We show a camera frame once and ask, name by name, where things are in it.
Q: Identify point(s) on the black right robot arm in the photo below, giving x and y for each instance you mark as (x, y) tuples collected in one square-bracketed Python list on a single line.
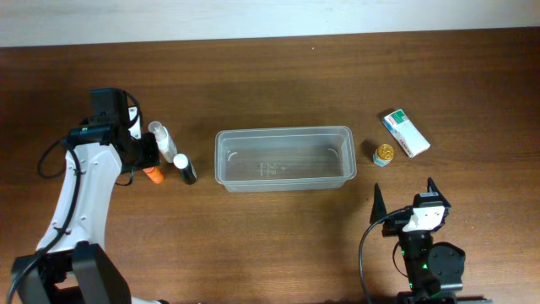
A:
[(434, 270)]

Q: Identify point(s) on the black bottle white cap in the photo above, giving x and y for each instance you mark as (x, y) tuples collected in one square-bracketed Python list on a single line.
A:
[(185, 169)]

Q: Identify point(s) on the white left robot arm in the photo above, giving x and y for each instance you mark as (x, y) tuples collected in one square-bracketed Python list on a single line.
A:
[(70, 264)]

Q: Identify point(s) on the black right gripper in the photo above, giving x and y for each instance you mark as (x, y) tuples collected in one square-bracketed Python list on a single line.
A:
[(396, 222)]

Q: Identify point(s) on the clear spray bottle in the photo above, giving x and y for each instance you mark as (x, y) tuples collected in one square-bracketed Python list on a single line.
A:
[(165, 142)]

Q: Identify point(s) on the gold lid balm jar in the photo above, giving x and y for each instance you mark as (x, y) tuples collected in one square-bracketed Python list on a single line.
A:
[(383, 155)]

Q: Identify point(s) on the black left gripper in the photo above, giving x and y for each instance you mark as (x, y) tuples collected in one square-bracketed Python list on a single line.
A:
[(153, 154)]

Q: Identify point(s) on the white Panadol medicine box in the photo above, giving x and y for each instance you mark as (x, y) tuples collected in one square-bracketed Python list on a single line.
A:
[(405, 133)]

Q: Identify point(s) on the clear plastic container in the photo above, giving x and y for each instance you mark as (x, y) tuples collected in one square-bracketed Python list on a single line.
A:
[(284, 159)]

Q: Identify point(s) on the orange tube white cap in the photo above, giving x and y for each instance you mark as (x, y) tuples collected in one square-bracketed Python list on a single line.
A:
[(154, 174)]

